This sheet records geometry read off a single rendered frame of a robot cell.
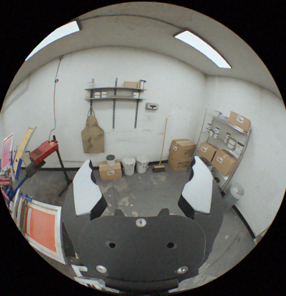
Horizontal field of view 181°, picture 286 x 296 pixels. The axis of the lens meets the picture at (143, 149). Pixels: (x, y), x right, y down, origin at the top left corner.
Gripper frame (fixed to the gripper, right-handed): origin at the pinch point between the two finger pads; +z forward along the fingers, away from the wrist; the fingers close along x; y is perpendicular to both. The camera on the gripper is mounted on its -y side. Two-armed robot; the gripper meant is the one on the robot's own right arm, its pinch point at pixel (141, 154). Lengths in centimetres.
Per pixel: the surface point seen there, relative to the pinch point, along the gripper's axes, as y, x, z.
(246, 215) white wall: 182, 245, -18
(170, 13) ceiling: -129, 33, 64
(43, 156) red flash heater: 41, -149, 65
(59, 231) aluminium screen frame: 60, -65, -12
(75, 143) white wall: 69, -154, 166
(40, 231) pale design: 60, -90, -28
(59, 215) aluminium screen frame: 60, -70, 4
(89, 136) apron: 57, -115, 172
